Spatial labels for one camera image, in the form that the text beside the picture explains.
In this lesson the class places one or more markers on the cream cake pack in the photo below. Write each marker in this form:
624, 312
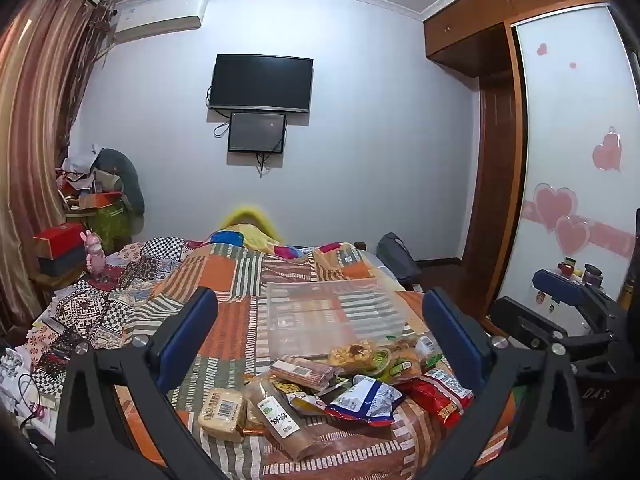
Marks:
220, 412

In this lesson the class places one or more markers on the pile of clothes and papers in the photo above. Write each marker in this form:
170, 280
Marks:
80, 177

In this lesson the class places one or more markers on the white air conditioner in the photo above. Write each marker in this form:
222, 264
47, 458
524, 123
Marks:
160, 17

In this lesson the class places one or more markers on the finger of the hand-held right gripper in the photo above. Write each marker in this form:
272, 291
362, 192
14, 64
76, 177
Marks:
555, 280
515, 312

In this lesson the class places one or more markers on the blue white snack bag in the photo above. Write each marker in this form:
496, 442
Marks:
365, 400

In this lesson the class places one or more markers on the red print cracker pack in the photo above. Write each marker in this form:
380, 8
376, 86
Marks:
302, 371

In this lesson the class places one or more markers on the black wall television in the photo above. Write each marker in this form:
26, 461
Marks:
261, 82

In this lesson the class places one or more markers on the black bag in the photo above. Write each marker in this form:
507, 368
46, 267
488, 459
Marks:
397, 257

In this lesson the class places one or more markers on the dark jar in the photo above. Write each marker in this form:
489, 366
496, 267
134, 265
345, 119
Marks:
592, 274

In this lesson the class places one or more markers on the striped brown curtain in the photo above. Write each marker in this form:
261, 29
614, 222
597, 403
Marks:
35, 110

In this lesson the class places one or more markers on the yellow bottle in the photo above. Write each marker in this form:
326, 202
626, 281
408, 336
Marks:
625, 290

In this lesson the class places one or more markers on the wooden wardrobe cabinet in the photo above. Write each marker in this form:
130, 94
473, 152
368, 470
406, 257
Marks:
500, 10

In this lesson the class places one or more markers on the checkered patchwork sheet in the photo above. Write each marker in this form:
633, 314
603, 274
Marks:
100, 310

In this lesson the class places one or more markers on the pink toy figure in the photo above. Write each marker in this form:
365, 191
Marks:
93, 252

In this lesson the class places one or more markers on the clear plastic storage box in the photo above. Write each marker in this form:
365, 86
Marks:
330, 315

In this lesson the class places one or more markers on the yellow pillow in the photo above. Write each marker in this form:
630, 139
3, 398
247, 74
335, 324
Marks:
247, 217

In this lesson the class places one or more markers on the red shoe box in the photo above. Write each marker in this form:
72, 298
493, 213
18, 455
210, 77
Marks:
60, 237

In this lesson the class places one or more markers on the small white snack pack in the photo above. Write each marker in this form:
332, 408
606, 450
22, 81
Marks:
429, 347

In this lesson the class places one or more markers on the orange green patchwork blanket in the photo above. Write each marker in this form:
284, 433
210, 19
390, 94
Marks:
235, 325

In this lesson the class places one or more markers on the green cardboard box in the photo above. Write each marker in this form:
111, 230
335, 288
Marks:
110, 222

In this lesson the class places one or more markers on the white printed cloth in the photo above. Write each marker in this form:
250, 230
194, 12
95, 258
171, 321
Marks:
15, 375

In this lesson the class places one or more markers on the dark blue box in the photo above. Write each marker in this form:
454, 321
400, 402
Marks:
62, 265

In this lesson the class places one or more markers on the red snack bag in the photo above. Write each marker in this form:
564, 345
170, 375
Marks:
435, 395

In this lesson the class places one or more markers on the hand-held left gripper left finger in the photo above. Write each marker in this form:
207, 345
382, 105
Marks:
186, 332

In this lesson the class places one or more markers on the small black wall monitor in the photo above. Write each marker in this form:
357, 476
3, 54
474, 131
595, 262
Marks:
256, 132

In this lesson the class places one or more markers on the long brown bread pack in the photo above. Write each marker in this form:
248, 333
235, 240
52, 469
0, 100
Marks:
282, 420

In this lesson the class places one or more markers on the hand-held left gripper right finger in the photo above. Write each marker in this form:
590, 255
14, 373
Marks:
452, 332

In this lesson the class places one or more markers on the yellow rice cake pack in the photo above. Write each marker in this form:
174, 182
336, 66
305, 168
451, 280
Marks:
350, 352

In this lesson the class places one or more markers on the blue pillow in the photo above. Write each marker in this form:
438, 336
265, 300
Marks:
225, 237

